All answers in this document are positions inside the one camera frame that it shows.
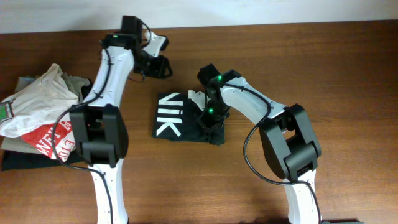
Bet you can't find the dark green t-shirt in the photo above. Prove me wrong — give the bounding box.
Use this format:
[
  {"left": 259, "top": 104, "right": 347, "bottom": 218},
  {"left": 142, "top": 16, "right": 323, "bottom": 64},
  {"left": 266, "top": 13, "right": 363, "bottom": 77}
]
[{"left": 152, "top": 90, "right": 225, "bottom": 146}]

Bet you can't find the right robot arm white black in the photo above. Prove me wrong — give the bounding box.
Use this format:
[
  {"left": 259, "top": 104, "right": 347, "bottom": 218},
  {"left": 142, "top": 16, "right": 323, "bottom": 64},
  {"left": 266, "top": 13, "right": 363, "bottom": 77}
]
[{"left": 197, "top": 67, "right": 322, "bottom": 223}]

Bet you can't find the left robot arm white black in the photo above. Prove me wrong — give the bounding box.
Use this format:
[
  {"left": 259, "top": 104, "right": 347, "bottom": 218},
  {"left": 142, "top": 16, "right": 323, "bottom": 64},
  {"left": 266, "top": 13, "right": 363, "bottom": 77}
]
[{"left": 69, "top": 32, "right": 170, "bottom": 223}]

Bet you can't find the black folded garment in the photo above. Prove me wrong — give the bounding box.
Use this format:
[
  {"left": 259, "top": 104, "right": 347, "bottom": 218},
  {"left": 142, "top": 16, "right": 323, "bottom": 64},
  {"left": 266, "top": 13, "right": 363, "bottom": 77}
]
[{"left": 1, "top": 78, "right": 94, "bottom": 172}]

